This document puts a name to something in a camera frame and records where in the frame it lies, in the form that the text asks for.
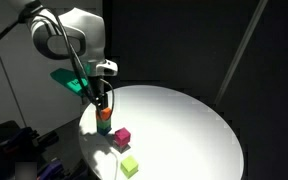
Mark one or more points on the round white table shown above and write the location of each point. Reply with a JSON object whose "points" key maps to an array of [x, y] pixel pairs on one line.
{"points": [[173, 137]]}

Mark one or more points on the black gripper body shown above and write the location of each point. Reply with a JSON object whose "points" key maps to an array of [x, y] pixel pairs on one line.
{"points": [[96, 87]]}

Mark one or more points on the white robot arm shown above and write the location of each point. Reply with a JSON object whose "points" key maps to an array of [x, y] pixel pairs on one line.
{"points": [[76, 35]]}

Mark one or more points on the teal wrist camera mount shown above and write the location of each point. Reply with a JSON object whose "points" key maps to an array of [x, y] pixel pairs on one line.
{"points": [[68, 79]]}

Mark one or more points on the purple clamp upper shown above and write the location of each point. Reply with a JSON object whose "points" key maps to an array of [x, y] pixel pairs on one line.
{"points": [[28, 141]]}

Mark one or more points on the green block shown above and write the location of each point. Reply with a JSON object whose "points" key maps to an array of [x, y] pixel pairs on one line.
{"points": [[103, 123]]}

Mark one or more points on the yellow-green block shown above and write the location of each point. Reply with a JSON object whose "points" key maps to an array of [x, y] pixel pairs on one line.
{"points": [[129, 166]]}

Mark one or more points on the purple clamp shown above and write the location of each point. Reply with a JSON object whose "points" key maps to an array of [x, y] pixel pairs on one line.
{"points": [[28, 141], [57, 169]]}

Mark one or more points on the magenta block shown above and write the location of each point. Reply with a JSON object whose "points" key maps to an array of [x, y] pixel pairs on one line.
{"points": [[122, 137]]}

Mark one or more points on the blue block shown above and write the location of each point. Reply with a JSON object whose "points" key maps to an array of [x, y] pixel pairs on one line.
{"points": [[102, 131]]}

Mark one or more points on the purple clamp lower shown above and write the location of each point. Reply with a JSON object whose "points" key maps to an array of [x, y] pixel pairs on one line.
{"points": [[57, 169]]}

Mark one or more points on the orange block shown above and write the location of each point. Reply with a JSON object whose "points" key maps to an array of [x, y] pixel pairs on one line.
{"points": [[104, 115]]}

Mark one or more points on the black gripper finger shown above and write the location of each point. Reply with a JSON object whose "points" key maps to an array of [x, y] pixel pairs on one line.
{"points": [[98, 103], [109, 100]]}

